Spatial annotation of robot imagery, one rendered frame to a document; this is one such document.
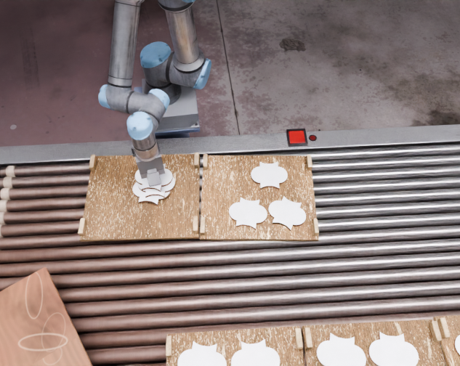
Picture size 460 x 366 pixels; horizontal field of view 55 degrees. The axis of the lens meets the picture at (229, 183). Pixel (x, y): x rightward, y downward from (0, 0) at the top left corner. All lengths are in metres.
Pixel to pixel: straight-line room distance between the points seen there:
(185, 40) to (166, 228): 0.64
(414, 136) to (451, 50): 1.98
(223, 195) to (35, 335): 0.74
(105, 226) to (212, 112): 1.63
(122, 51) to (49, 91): 2.00
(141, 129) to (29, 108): 2.07
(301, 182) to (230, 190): 0.27
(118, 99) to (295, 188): 0.70
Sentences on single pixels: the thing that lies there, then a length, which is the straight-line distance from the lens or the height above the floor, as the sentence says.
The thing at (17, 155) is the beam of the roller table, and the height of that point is 0.91.
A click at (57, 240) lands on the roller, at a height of 0.92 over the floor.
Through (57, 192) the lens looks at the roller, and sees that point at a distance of 1.77.
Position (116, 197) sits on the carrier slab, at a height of 0.94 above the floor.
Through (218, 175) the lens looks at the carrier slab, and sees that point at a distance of 1.66.
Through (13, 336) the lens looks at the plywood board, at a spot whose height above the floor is 1.04.
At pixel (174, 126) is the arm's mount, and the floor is 0.89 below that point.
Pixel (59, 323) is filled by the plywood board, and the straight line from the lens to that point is 1.43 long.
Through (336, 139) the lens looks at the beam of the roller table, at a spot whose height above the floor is 0.91.
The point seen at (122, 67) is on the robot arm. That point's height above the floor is 1.35.
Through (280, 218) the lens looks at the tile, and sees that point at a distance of 1.57.
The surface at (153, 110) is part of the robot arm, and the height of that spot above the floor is 1.27.
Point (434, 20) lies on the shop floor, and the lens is 4.07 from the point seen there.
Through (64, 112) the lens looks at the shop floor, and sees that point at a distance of 3.27.
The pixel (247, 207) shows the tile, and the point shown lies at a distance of 1.58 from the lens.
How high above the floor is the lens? 2.35
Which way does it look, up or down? 59 degrees down
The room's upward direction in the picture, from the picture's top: straight up
